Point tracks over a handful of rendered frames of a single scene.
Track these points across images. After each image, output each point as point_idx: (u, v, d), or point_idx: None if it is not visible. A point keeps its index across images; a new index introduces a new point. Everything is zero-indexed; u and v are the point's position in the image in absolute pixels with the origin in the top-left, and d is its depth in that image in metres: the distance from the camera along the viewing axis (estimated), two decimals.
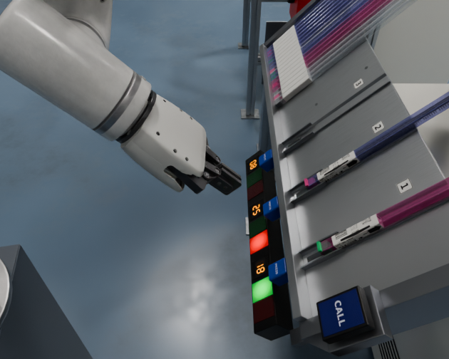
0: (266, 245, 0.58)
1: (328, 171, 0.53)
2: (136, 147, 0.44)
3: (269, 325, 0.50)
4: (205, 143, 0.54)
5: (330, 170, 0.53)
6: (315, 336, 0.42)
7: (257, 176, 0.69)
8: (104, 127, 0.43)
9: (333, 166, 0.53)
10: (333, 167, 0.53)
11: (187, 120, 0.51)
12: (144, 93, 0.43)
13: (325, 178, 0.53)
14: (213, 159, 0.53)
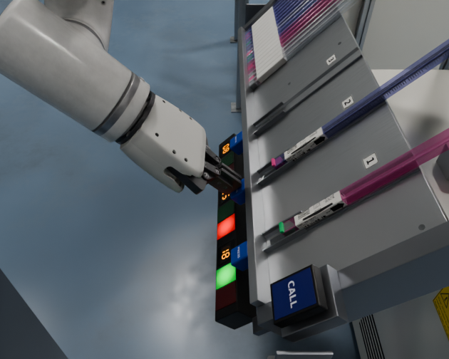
0: (233, 230, 0.55)
1: (295, 149, 0.50)
2: (135, 148, 0.44)
3: (230, 312, 0.47)
4: (205, 143, 0.54)
5: (297, 148, 0.50)
6: (271, 321, 0.39)
7: (229, 159, 0.66)
8: (103, 129, 0.43)
9: (301, 144, 0.50)
10: (300, 144, 0.50)
11: (186, 120, 0.51)
12: (142, 95, 0.43)
13: (292, 157, 0.50)
14: (213, 159, 0.53)
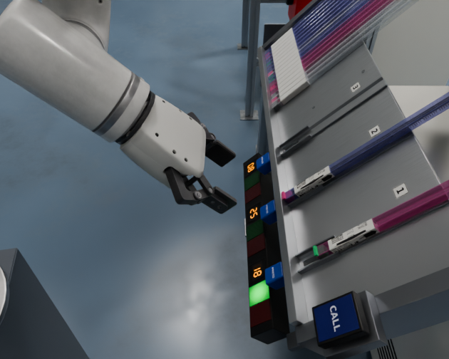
0: (264, 248, 0.58)
1: (304, 185, 0.55)
2: (135, 148, 0.44)
3: (266, 328, 0.50)
4: (197, 121, 0.56)
5: (306, 184, 0.55)
6: (311, 340, 0.42)
7: (255, 179, 0.69)
8: (103, 129, 0.43)
9: (309, 180, 0.54)
10: (308, 181, 0.54)
11: (186, 120, 0.51)
12: (142, 95, 0.43)
13: (301, 191, 0.55)
14: (211, 140, 0.55)
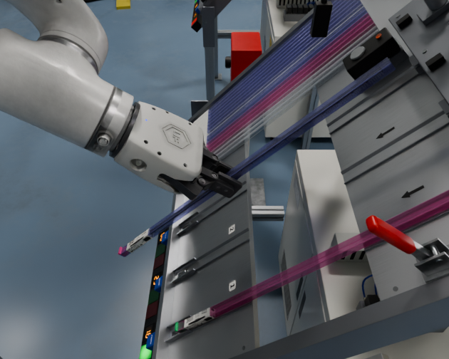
0: (155, 314, 0.73)
1: (132, 243, 0.65)
2: None
3: None
4: (193, 191, 0.50)
5: (133, 243, 0.65)
6: None
7: (162, 248, 0.85)
8: None
9: (136, 239, 0.65)
10: (135, 240, 0.65)
11: None
12: None
13: (131, 248, 0.65)
14: None
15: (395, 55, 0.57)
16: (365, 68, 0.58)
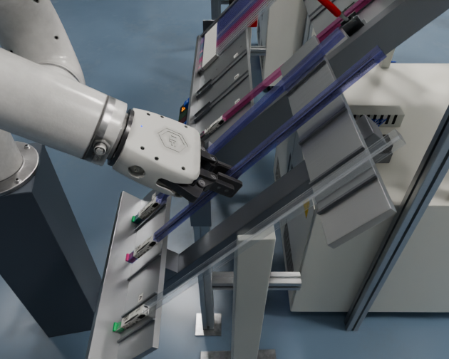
0: None
1: (139, 249, 0.65)
2: None
3: None
4: (194, 193, 0.50)
5: (140, 248, 0.65)
6: None
7: (184, 114, 1.13)
8: None
9: (142, 245, 0.65)
10: (142, 246, 0.65)
11: None
12: None
13: (137, 254, 0.65)
14: None
15: None
16: None
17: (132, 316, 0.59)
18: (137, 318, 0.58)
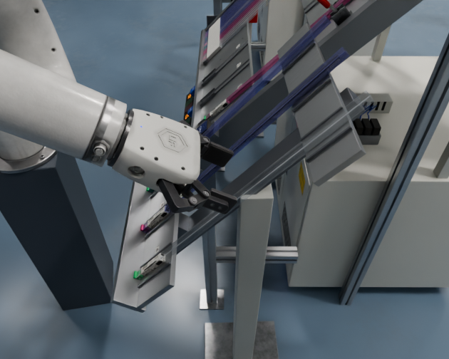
0: None
1: (152, 219, 0.77)
2: None
3: None
4: (181, 207, 0.47)
5: (152, 219, 0.77)
6: None
7: (190, 100, 1.23)
8: None
9: (155, 216, 0.77)
10: (155, 216, 0.77)
11: None
12: None
13: (151, 224, 0.77)
14: None
15: None
16: None
17: (151, 263, 0.68)
18: (155, 265, 0.68)
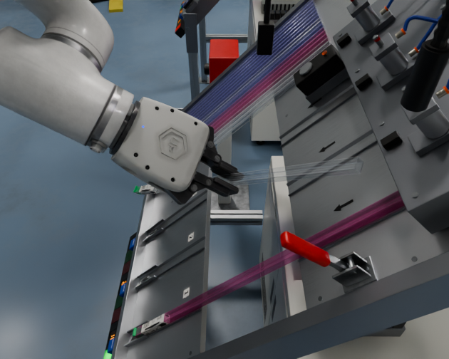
0: None
1: None
2: None
3: None
4: (184, 194, 0.52)
5: None
6: None
7: (131, 254, 0.87)
8: (119, 87, 0.48)
9: None
10: None
11: None
12: None
13: None
14: None
15: (340, 71, 0.59)
16: (313, 82, 0.61)
17: (147, 189, 0.73)
18: (149, 191, 0.73)
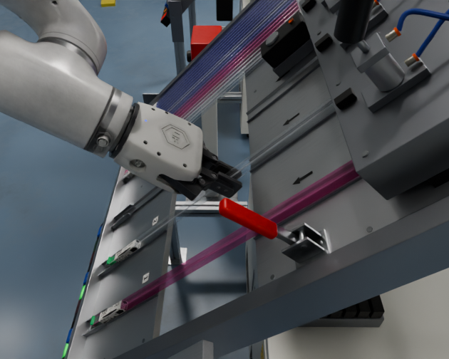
0: None
1: None
2: None
3: None
4: (193, 191, 0.50)
5: None
6: None
7: None
8: None
9: None
10: None
11: None
12: None
13: None
14: None
15: (308, 40, 0.55)
16: (280, 53, 0.57)
17: (125, 250, 0.66)
18: (129, 251, 0.66)
